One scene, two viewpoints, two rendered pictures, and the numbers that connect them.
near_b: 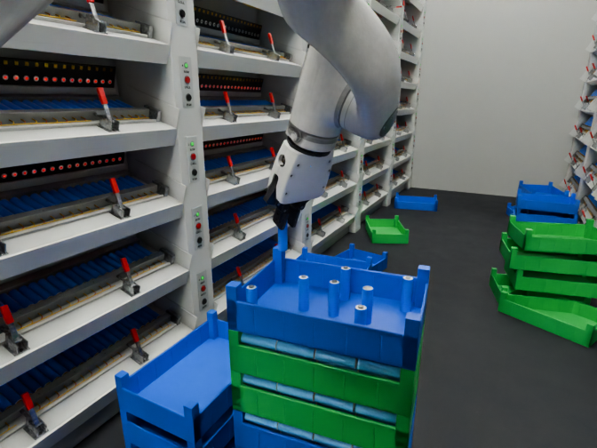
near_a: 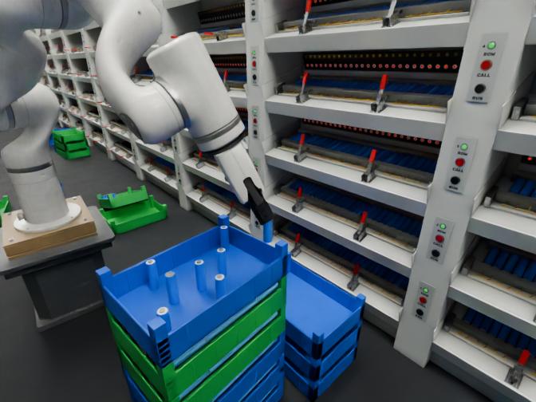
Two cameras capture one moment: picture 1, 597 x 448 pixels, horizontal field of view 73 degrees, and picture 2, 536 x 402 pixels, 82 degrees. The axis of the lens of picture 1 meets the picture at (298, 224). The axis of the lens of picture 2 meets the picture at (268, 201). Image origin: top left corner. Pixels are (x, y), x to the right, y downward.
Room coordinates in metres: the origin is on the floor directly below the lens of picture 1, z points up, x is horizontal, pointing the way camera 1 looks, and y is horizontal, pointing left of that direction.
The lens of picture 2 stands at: (0.92, -0.47, 0.82)
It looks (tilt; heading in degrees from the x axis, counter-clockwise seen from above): 24 degrees down; 110
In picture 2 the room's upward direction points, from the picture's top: straight up
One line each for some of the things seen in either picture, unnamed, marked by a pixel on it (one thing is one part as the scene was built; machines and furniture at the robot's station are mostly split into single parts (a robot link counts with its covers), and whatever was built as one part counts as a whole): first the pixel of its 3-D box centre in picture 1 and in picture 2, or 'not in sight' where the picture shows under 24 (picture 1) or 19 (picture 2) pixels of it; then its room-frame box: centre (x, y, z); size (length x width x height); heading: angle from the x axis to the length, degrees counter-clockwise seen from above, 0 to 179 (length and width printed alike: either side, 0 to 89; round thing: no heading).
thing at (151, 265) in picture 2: (360, 324); (152, 274); (0.54, -0.09, 0.44); 0.02 x 0.02 x 0.06
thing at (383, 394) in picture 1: (331, 337); (203, 304); (0.62, -0.06, 0.36); 0.30 x 0.20 x 0.08; 69
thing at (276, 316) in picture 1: (332, 296); (200, 272); (0.62, -0.06, 0.44); 0.30 x 0.20 x 0.08; 69
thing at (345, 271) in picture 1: (345, 283); (220, 290); (0.68, -0.09, 0.44); 0.02 x 0.02 x 0.06
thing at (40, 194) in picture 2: not in sight; (40, 193); (-0.09, 0.13, 0.43); 0.19 x 0.19 x 0.18
